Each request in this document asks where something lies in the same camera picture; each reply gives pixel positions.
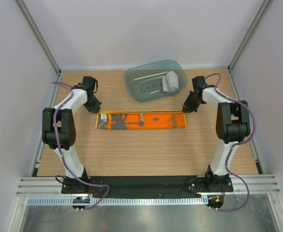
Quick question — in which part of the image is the slotted cable duct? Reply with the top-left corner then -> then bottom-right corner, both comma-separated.
27,196 -> 208,207

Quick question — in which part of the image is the grey panda towel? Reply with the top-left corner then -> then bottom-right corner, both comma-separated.
162,71 -> 179,92

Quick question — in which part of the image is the teal plastic basin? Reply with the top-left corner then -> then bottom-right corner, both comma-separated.
124,60 -> 187,102

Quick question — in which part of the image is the aluminium frame rail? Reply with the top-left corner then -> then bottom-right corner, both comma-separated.
16,174 -> 280,196

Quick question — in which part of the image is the orange grey towel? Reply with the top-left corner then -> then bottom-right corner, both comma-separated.
96,111 -> 187,130

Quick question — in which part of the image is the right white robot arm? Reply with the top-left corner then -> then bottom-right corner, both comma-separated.
182,76 -> 251,192

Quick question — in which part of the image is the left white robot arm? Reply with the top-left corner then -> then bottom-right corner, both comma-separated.
42,76 -> 103,193

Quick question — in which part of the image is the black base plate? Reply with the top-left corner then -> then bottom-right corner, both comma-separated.
61,175 -> 234,199

